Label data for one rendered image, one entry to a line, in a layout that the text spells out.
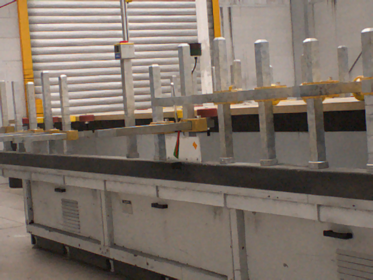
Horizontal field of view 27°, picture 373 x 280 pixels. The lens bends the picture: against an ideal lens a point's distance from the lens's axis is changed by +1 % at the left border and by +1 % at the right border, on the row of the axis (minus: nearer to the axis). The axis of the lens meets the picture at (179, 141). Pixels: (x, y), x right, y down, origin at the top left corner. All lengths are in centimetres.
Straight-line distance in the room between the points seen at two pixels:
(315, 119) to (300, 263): 74
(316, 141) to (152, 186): 115
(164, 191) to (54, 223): 193
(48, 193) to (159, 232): 147
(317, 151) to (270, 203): 35
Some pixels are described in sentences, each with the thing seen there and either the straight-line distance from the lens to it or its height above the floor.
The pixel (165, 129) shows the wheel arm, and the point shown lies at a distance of 293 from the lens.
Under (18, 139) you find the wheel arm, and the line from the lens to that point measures 401.
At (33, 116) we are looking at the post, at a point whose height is 92.
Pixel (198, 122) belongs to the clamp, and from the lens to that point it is 297.
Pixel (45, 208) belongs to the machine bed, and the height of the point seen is 29.
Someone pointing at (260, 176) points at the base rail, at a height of 67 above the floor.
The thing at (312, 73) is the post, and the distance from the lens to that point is 242.
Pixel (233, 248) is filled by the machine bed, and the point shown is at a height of 31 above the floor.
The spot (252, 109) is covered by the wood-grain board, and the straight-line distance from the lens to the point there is 294.
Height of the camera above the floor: 94
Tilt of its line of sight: 3 degrees down
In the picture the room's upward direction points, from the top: 4 degrees counter-clockwise
